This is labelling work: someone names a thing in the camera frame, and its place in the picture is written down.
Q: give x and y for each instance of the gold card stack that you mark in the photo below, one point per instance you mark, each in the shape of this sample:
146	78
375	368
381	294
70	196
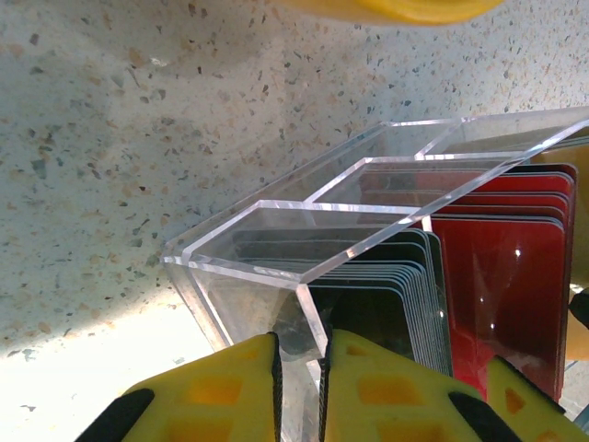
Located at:
561	154

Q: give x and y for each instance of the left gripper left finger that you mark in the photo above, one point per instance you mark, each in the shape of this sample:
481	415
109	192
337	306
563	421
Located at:
207	405

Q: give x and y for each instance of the clear acrylic card box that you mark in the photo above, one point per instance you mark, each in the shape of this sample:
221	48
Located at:
239	276

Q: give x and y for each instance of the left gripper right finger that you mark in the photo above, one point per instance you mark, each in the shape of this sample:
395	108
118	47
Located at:
391	405

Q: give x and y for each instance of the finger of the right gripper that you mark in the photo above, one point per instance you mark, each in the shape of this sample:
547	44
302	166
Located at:
529	414
580	336

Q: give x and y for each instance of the orange bowl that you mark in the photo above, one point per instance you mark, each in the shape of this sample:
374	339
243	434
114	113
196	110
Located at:
414	11

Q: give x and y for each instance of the black card stack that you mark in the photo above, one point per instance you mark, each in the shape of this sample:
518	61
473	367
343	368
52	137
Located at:
368	313

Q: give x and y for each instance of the red card stack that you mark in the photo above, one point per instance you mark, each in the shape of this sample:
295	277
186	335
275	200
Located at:
501	285

